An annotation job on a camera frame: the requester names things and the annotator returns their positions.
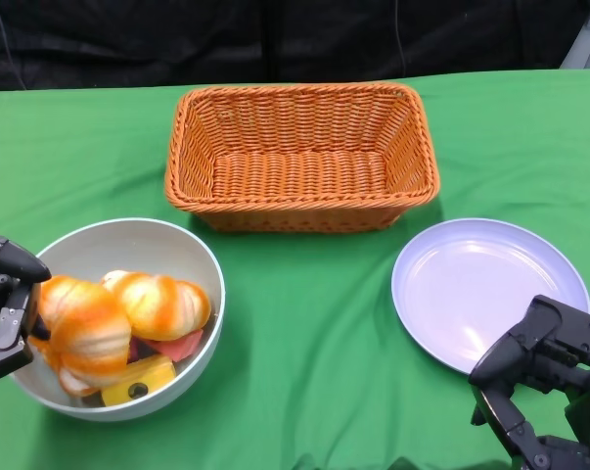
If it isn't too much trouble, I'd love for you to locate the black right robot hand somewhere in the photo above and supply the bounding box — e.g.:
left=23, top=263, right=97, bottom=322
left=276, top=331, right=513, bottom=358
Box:
left=469, top=294, right=590, bottom=470

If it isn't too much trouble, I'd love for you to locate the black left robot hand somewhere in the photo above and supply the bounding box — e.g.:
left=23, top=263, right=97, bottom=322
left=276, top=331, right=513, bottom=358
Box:
left=0, top=217, right=52, bottom=388

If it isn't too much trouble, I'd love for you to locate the curled orange croissant bread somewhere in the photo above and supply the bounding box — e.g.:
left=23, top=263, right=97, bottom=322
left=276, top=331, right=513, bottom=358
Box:
left=28, top=275, right=132, bottom=397

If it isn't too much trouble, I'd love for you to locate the pale green bowl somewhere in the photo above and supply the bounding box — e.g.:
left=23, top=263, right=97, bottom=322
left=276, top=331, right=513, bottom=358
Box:
left=9, top=217, right=226, bottom=422

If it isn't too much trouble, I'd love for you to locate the oblong orange croissant bread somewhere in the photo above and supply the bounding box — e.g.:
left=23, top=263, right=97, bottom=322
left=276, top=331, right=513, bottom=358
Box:
left=101, top=269, right=212, bottom=343

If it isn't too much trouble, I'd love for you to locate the yellow cake piece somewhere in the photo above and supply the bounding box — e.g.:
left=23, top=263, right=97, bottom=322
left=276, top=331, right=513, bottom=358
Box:
left=101, top=354, right=177, bottom=407

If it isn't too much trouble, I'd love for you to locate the red cake piece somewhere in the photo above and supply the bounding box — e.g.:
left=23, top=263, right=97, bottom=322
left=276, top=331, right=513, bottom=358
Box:
left=147, top=328, right=205, bottom=362

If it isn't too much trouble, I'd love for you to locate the lavender plate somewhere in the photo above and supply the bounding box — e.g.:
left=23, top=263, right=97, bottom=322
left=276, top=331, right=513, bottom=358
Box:
left=390, top=218, right=590, bottom=376

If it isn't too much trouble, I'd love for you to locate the orange wicker basket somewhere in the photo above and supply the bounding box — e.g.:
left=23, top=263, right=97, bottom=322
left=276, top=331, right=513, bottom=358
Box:
left=164, top=82, right=441, bottom=233

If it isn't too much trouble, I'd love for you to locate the green tablecloth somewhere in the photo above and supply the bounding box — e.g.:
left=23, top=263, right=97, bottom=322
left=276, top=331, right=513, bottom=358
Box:
left=0, top=68, right=590, bottom=470

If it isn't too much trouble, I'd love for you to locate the black backdrop cloth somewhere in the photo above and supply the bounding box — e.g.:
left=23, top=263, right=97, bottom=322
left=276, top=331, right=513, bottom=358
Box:
left=0, top=0, right=590, bottom=93

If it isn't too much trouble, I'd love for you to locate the grey metal frame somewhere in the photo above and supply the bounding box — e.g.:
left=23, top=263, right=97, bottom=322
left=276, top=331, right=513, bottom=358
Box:
left=561, top=0, right=590, bottom=71

